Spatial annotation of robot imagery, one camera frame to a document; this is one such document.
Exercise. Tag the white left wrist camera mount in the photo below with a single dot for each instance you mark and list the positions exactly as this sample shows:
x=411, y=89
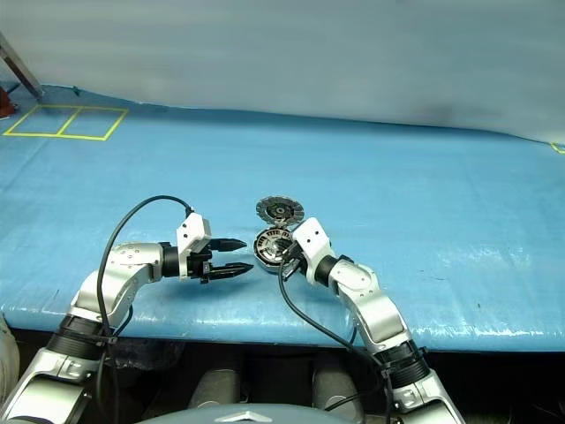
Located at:
x=193, y=234

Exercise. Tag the yellow tape corner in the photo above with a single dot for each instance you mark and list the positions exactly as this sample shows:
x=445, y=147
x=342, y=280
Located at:
x=559, y=148

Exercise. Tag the blue table cover sheet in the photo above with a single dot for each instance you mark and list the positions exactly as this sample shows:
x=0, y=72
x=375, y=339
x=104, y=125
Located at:
x=397, y=190

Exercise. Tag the grey metal stand leg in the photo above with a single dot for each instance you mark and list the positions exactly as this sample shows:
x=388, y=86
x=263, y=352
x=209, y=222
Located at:
x=20, y=66

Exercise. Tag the finned silver motor cover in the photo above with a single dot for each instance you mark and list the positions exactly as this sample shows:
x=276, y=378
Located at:
x=280, y=211

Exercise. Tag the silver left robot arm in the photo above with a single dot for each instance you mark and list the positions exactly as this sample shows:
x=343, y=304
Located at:
x=119, y=274

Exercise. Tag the grey rounded cylinder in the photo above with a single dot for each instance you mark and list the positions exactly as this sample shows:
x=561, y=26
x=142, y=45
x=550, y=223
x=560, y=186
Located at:
x=216, y=388
x=337, y=391

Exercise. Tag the motor stator with copper windings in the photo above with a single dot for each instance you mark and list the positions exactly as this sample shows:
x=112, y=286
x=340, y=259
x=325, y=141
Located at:
x=265, y=267

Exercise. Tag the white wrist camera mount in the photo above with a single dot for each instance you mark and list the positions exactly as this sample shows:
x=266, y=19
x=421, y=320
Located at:
x=311, y=243
x=193, y=234

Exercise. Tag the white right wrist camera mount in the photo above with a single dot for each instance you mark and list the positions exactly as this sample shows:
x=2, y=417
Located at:
x=311, y=243

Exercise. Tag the grey robot torso with emblem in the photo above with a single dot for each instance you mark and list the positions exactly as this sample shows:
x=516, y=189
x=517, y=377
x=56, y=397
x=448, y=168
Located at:
x=247, y=416

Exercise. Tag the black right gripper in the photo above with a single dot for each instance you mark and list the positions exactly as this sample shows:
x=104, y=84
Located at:
x=293, y=262

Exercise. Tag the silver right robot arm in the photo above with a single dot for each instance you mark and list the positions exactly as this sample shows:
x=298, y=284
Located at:
x=371, y=300

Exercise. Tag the red object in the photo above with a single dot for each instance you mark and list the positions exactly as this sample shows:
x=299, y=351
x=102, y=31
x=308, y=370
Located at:
x=5, y=103

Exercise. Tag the yellow tape double square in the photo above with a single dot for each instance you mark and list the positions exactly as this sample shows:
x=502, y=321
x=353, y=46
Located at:
x=68, y=120

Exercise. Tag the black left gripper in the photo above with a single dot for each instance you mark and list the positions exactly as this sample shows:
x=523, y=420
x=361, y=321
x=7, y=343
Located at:
x=199, y=265

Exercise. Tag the white bag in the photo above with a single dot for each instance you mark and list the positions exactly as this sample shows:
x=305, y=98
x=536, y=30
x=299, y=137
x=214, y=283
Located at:
x=8, y=353

